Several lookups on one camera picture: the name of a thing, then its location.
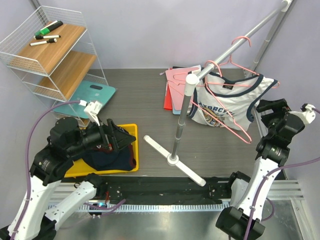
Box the yellow plastic tray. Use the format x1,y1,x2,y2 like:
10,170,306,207
64,123,139,178

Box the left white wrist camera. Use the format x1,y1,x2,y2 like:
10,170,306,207
79,100,103,126

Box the black white marker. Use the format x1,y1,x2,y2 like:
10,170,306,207
29,38,58,47
33,35,61,40

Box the white marker behind highlighter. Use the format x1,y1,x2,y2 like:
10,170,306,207
44,20,58,29

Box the navy maroon tank top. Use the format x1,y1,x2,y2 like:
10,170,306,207
77,145,137,171

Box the pink hanger of navy top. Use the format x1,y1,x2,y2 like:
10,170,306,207
190,60,252,144

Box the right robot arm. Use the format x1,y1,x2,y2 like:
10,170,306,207
215,99,314,240

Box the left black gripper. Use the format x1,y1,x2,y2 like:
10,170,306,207
68,114,137,155

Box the purple cable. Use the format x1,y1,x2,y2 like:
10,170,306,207
12,100,82,236
243,104,320,238

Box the white wire wooden shelf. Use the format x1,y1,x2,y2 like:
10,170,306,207
0,5,110,128

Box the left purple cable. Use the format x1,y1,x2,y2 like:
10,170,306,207
12,100,82,236

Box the white navy tank top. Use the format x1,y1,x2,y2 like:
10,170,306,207
188,72,280,132

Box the black white marker upper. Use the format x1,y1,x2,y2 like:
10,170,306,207
33,35,61,40

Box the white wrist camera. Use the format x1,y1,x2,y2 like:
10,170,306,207
290,103,316,126
79,100,103,126

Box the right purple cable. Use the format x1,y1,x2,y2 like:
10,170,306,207
243,104,320,238

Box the pink hanger of white top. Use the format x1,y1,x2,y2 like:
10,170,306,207
197,73,280,90

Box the silver clothes rack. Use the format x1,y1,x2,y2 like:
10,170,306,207
143,0,292,187

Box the black white marker lower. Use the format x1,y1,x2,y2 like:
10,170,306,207
29,38,58,47

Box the red folder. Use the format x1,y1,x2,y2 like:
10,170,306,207
163,84,173,111

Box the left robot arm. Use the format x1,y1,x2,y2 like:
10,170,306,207
0,117,136,240

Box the green highlighter marker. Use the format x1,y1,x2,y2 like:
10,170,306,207
34,20,64,36

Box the teal bathroom scale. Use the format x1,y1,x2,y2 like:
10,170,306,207
53,80,116,119

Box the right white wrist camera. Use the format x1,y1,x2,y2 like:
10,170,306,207
290,103,316,126

